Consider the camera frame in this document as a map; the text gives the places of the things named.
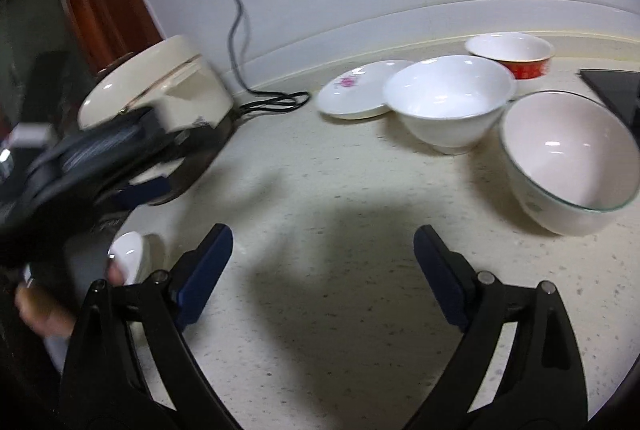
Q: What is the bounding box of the black power cable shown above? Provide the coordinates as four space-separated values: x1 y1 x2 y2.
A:
199 0 312 116

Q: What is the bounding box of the black gas stove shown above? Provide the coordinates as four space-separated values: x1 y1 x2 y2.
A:
579 69 640 141

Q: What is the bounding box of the green rimmed white bowl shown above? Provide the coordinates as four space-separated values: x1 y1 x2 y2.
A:
498 91 639 236

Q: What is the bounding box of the white floral plate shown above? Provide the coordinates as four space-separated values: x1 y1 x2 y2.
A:
316 60 413 120

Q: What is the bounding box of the small white cup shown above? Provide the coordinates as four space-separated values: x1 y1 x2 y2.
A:
106 232 151 286

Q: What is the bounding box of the white conical bowl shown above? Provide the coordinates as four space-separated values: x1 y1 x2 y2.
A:
383 55 518 155

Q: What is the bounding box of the red rimmed white bowl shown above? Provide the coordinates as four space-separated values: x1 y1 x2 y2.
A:
464 31 555 80

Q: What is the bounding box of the cream rice cooker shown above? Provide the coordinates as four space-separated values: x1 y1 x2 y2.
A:
78 36 234 206

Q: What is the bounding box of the person's hand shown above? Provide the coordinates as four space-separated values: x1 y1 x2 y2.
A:
13 259 126 338

